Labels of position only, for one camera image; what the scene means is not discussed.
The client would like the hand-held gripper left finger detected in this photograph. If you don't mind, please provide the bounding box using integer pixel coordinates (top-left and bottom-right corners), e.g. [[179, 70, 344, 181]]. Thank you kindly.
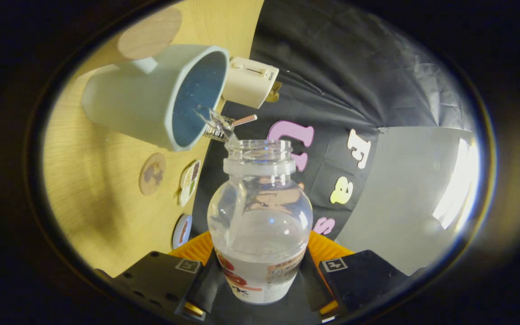
[[113, 231, 220, 322]]

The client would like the printed wooden coaster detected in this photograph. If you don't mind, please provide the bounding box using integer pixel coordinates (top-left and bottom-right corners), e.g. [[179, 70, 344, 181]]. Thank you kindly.
[[139, 152, 167, 196]]

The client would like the black backdrop cloth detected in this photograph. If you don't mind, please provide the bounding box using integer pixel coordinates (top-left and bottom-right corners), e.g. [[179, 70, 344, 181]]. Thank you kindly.
[[190, 0, 477, 253]]

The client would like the white toaster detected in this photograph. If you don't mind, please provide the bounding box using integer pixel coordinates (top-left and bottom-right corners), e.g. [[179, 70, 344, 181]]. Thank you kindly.
[[222, 56, 280, 110]]

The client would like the ribbed glass mug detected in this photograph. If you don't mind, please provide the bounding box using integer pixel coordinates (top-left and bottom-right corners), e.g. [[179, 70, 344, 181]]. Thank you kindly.
[[195, 106, 238, 143]]

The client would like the blue plate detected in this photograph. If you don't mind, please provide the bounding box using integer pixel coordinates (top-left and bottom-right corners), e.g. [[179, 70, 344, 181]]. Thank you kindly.
[[172, 214, 193, 250]]

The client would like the wooden table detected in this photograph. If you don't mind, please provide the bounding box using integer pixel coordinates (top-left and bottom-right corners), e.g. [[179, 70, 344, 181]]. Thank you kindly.
[[42, 0, 265, 278]]

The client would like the pale blue cup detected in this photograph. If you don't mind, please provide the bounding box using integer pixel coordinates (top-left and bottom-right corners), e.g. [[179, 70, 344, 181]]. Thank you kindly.
[[81, 44, 230, 152]]

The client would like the white divided grain dish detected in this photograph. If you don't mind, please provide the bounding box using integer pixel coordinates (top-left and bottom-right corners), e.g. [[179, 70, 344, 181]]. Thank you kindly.
[[178, 159, 202, 207]]

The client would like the clear juice bottle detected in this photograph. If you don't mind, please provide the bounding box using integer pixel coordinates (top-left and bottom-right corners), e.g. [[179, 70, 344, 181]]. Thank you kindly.
[[207, 139, 313, 305]]

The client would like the brown toast slice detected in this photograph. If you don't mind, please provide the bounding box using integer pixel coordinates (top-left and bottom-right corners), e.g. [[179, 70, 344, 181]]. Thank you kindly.
[[267, 81, 283, 103]]

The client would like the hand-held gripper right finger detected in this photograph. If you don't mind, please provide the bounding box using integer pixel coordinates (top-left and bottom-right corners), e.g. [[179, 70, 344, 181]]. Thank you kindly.
[[299, 230, 412, 323]]

